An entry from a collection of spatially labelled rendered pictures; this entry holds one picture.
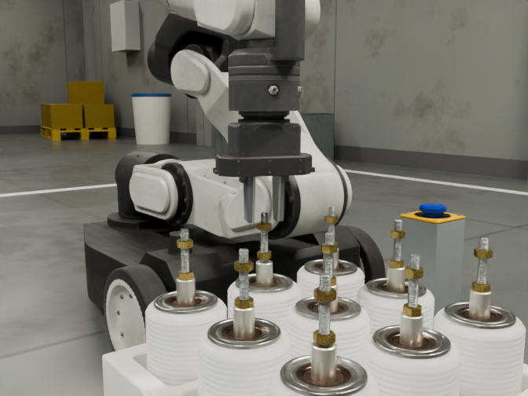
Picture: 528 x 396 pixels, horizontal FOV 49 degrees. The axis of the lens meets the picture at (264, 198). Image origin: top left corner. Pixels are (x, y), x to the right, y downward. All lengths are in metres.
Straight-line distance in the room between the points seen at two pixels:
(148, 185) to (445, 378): 0.91
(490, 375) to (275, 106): 0.37
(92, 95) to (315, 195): 7.48
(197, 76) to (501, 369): 0.77
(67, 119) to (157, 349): 7.13
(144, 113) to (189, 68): 5.55
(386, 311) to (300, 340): 0.12
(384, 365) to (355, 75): 4.34
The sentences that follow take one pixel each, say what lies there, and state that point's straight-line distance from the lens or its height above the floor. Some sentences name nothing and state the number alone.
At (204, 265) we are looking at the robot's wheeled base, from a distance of 1.05.
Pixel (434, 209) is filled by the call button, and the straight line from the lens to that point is 0.91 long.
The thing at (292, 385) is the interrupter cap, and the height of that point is 0.25.
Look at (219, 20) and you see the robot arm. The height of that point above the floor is 0.58.
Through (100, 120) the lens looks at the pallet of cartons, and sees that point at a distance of 7.84.
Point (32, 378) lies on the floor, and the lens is 1.16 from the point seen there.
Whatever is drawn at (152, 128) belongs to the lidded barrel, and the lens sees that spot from 6.72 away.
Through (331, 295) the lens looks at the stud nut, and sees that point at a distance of 0.49.
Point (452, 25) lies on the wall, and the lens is 4.32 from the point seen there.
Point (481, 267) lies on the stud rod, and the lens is 0.68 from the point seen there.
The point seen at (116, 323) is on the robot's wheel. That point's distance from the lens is 1.14.
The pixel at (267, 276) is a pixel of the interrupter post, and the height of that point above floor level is 0.26.
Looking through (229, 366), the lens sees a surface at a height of 0.24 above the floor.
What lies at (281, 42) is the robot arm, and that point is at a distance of 0.68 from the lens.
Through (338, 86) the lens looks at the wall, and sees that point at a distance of 4.97.
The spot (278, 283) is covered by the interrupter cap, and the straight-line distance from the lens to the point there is 0.77.
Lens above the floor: 0.49
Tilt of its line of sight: 9 degrees down
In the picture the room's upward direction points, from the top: straight up
